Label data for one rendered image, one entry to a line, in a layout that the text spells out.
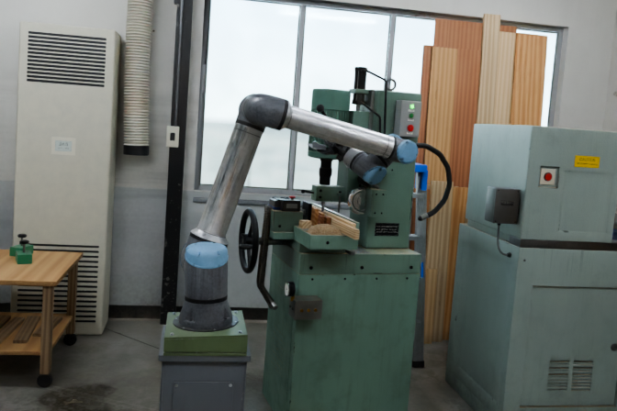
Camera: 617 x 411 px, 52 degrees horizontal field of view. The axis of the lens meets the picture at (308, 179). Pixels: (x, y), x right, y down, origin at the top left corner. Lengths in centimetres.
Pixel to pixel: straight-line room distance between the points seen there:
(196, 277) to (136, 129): 187
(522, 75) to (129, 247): 284
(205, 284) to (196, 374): 30
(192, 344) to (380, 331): 102
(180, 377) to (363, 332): 95
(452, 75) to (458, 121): 31
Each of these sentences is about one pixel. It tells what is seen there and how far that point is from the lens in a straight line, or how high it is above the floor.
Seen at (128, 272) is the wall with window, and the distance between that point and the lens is 428.
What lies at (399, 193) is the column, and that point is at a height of 106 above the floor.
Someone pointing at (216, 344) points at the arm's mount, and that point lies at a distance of 222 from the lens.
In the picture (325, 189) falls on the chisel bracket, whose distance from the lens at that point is 288.
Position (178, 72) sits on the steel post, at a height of 160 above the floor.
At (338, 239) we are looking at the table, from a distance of 262.
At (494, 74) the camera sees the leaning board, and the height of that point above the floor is 176.
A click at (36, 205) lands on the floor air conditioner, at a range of 398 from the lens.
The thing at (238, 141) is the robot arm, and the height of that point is 126.
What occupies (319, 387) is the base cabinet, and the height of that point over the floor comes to 21.
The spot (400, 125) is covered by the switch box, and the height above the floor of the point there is 137.
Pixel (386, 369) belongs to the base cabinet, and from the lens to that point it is 301.
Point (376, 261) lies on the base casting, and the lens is 283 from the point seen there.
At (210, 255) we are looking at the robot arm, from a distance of 222.
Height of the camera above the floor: 135
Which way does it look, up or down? 5 degrees down
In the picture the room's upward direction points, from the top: 4 degrees clockwise
